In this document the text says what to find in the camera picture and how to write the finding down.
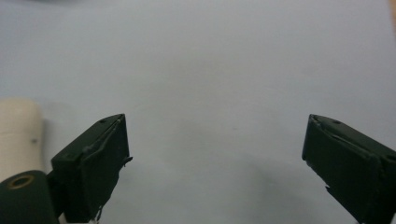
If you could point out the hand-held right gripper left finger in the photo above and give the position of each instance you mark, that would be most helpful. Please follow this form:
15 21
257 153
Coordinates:
90 168

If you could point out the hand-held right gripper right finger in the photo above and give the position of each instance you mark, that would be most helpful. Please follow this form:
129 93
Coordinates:
351 168

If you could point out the cream rounded object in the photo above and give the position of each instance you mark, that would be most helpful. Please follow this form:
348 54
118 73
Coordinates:
17 137

